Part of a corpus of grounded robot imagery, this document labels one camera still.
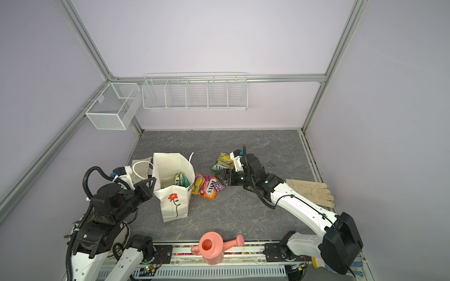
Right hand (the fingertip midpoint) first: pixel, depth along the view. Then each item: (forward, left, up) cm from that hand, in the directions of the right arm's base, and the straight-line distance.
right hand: (221, 176), depth 76 cm
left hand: (-6, +25, +7) cm, 26 cm away
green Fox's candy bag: (+18, 0, -15) cm, 24 cm away
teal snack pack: (+1, +17, -8) cm, 19 cm away
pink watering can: (-26, +3, -8) cm, 28 cm away
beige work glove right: (+1, -50, -20) cm, 54 cm away
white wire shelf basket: (+54, 0, +8) cm, 55 cm away
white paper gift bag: (-10, +19, -1) cm, 21 cm away
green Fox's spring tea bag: (+1, +20, -5) cm, 21 cm away
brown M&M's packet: (+4, +3, -17) cm, 18 cm away
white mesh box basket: (+43, +63, +6) cm, 76 cm away
